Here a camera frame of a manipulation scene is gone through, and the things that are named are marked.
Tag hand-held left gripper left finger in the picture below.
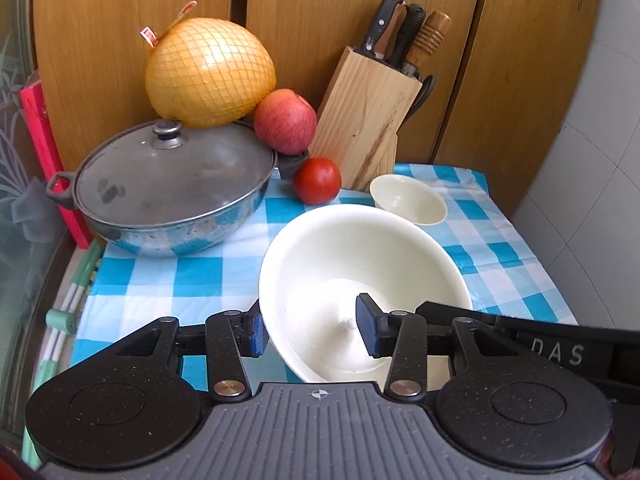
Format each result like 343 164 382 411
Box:
105 309 269 404

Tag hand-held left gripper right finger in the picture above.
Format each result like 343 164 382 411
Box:
356 294 501 402

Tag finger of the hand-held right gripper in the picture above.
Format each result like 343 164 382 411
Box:
415 300 501 330

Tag cream bowl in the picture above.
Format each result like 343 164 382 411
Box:
258 204 474 383
370 174 448 225

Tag steel cooking pot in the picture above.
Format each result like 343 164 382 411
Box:
46 149 311 259

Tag blue white checkered tablecloth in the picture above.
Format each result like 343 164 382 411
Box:
70 162 579 397

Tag red tomato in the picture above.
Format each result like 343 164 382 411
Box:
292 157 343 205

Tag glass pot lid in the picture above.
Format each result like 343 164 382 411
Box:
74 119 279 229

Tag green white striped rod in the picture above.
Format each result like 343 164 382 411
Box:
22 237 104 467

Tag wooden knife block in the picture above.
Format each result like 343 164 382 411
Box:
309 46 423 191

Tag red apple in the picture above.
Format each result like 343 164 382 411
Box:
253 88 318 156

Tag wooden cabinet door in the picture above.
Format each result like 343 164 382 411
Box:
32 0 237 173
245 0 487 167
432 0 604 217

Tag yellow netted pomelo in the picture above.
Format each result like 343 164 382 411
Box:
137 1 277 129

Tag etched glass door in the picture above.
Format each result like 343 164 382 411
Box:
0 0 81 441

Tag red board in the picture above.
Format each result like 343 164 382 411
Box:
20 72 96 251

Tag black handle scissors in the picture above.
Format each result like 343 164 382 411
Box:
404 75 437 122

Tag ribbed wooden handle knife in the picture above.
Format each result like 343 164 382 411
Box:
402 10 453 77

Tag dark handle knife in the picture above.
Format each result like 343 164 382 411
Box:
390 4 427 69

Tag brown handle knife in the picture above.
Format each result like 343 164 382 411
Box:
375 6 408 61

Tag black riveted handle knife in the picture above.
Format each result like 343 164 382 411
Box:
359 0 405 55

